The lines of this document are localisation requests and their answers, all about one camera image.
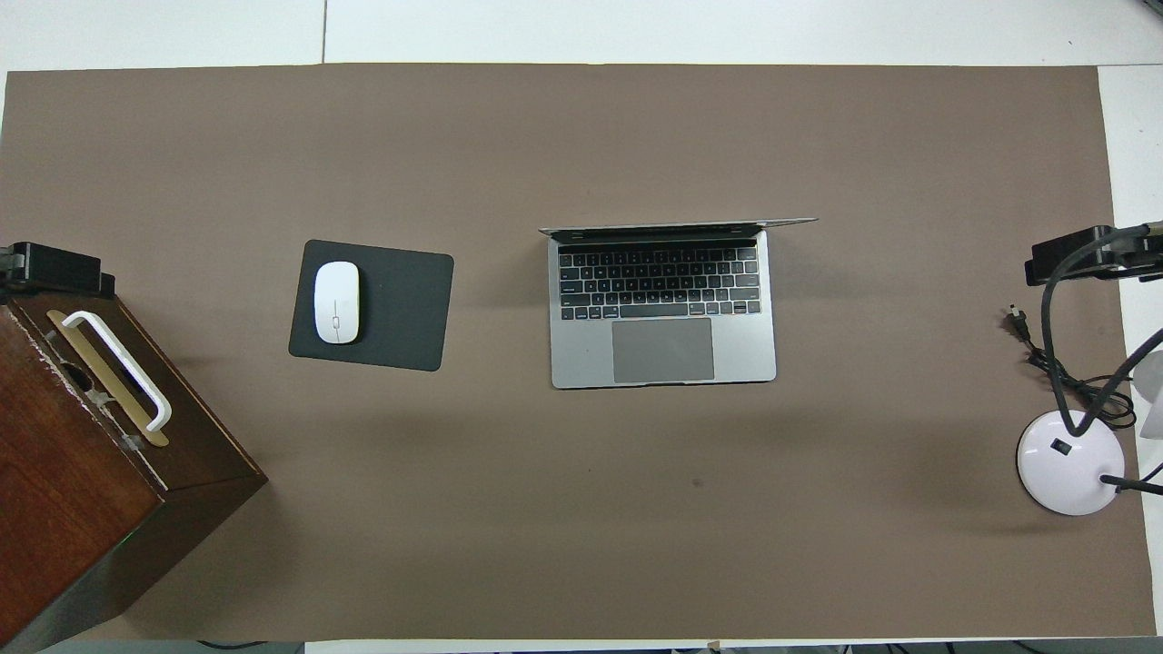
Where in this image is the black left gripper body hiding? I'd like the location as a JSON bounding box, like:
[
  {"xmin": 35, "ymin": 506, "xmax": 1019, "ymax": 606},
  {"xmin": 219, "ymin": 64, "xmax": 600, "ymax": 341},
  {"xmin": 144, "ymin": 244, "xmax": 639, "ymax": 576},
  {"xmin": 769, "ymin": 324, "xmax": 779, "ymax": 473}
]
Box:
[{"xmin": 11, "ymin": 243, "xmax": 65, "ymax": 290}]

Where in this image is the brass box handle plate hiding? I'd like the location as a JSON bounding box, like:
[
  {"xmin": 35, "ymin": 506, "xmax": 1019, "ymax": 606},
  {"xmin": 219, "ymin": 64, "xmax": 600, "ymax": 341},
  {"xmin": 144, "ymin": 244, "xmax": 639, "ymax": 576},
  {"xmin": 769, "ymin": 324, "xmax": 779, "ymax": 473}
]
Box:
[{"xmin": 45, "ymin": 310, "xmax": 171, "ymax": 448}]

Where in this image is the black mouse pad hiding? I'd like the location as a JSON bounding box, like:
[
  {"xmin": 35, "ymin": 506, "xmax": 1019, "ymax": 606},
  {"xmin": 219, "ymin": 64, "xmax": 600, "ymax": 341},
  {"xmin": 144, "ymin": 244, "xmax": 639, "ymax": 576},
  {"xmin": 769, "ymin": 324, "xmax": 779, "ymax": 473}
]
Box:
[{"xmin": 288, "ymin": 239, "xmax": 455, "ymax": 372}]

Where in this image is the brown table mat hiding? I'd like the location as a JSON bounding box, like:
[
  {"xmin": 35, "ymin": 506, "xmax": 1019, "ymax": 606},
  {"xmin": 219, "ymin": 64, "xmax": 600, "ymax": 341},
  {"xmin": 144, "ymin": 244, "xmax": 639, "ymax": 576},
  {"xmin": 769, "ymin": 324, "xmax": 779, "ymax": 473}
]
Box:
[{"xmin": 0, "ymin": 64, "xmax": 1157, "ymax": 641}]

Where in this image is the white box handle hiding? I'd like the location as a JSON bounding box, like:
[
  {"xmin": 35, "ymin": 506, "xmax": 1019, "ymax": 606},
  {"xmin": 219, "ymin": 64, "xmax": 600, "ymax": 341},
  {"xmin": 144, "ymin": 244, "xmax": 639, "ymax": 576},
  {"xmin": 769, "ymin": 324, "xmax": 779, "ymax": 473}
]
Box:
[{"xmin": 61, "ymin": 310, "xmax": 174, "ymax": 432}]

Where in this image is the dark brown wooden box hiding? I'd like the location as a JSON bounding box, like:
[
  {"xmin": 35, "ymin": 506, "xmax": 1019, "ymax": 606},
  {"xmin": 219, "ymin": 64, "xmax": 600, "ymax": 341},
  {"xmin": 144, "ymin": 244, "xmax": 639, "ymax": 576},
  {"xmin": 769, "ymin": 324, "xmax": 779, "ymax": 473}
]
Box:
[{"xmin": 0, "ymin": 287, "xmax": 269, "ymax": 653}]

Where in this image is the white desk lamp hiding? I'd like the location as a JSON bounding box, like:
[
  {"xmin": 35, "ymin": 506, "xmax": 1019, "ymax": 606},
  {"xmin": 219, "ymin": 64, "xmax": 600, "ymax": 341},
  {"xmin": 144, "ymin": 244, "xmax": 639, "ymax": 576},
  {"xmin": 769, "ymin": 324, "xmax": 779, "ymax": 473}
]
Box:
[{"xmin": 1016, "ymin": 350, "xmax": 1163, "ymax": 517}]

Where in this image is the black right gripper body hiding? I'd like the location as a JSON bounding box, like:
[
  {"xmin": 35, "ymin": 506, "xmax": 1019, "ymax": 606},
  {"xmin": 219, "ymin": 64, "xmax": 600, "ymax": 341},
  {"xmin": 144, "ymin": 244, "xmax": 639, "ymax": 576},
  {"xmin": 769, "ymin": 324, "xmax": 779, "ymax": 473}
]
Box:
[{"xmin": 1077, "ymin": 226, "xmax": 1120, "ymax": 279}]

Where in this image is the black lamp power cable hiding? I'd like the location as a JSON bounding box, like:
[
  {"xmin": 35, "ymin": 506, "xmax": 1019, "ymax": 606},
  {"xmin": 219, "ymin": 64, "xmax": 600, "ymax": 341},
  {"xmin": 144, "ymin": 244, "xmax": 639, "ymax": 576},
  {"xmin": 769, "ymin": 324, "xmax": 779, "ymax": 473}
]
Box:
[{"xmin": 1007, "ymin": 306, "xmax": 1138, "ymax": 430}]

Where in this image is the white computer mouse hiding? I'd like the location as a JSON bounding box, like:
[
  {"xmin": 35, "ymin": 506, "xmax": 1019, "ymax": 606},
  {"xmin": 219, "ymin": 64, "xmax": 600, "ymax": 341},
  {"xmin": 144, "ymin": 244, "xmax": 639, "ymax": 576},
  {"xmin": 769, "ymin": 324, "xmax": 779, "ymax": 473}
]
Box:
[{"xmin": 313, "ymin": 261, "xmax": 362, "ymax": 345}]

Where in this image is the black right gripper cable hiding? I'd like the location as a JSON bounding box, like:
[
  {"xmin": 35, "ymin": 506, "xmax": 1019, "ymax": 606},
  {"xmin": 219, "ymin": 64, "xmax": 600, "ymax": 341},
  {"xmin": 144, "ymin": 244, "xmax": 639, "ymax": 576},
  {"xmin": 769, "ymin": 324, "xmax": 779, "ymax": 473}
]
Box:
[{"xmin": 1040, "ymin": 225, "xmax": 1163, "ymax": 440}]

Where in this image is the grey Apple laptop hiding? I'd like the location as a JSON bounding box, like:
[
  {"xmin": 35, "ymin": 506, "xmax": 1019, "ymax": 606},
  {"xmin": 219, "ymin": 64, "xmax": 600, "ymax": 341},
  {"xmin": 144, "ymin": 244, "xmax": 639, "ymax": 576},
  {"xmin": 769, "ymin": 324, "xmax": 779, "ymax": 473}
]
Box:
[{"xmin": 538, "ymin": 218, "xmax": 819, "ymax": 391}]

